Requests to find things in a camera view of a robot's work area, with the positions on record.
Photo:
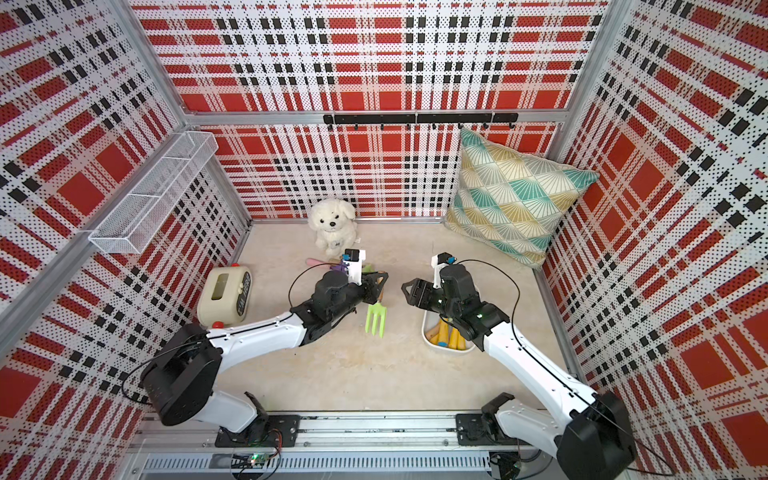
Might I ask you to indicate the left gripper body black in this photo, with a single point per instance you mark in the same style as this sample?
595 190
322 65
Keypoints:
354 295

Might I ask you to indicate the cream retro toaster toy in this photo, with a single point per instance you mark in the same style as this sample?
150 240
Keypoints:
225 296

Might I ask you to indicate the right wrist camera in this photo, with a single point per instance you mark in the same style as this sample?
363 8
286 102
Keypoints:
438 262

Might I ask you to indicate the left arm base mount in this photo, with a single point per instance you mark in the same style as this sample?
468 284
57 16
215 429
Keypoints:
264 431

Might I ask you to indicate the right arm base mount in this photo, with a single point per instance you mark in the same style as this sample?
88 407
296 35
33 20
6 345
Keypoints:
482 429

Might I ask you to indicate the teal yellow patterned pillow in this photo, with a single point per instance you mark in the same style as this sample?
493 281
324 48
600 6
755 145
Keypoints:
513 201

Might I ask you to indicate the white plush dog toy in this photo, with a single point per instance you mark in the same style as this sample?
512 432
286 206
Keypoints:
333 221

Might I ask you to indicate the white plastic storage box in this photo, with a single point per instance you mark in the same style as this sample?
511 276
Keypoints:
430 325

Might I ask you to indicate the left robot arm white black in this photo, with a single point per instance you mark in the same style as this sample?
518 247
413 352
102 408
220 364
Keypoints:
180 381

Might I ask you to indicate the purple rake pink handle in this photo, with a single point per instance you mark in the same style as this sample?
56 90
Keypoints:
313 263

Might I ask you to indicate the light green fork wooden handle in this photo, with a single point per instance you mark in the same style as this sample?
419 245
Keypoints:
376 319

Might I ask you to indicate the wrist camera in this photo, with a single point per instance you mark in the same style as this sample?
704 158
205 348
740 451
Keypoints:
353 260
438 262

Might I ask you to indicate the black wall hook rail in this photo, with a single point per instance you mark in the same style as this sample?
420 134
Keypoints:
459 119

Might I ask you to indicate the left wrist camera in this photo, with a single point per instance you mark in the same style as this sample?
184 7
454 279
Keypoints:
353 260

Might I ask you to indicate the white wire mesh shelf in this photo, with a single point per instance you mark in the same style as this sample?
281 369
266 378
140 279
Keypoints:
131 225

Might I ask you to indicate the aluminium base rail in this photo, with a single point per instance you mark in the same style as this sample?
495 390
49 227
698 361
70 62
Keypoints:
374 444

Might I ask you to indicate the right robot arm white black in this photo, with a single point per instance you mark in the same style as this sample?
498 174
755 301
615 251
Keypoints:
588 433

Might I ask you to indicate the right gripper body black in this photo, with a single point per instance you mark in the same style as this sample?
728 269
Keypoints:
435 300

